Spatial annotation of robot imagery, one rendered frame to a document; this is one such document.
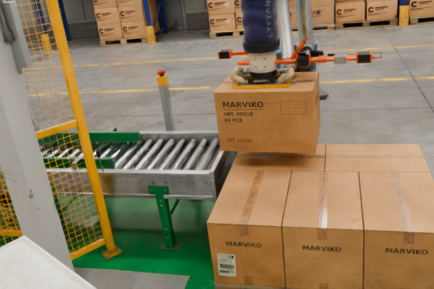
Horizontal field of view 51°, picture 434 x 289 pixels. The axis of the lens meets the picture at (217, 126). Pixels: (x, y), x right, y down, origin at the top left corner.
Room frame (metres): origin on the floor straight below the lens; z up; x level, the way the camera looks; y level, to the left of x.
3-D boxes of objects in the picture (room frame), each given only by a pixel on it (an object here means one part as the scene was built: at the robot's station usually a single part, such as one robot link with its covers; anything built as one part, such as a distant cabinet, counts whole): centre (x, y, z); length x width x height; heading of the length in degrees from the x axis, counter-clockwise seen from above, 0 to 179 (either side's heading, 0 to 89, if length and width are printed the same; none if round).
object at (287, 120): (2.75, -0.35, 0.87); 0.60 x 0.40 x 0.40; 71
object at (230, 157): (2.85, -0.03, 0.47); 0.70 x 0.03 x 0.15; 164
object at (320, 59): (2.82, -0.55, 1.20); 0.93 x 0.30 x 0.04; 73
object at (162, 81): (3.49, 0.38, 0.50); 0.07 x 0.07 x 1.00; 74
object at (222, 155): (2.85, -0.03, 0.58); 0.70 x 0.03 x 0.06; 164
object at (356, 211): (2.37, -0.60, 0.34); 1.20 x 1.00 x 0.40; 74
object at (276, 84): (2.67, -0.30, 1.09); 0.34 x 0.10 x 0.05; 73
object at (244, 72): (2.76, -0.33, 1.13); 0.34 x 0.25 x 0.06; 73
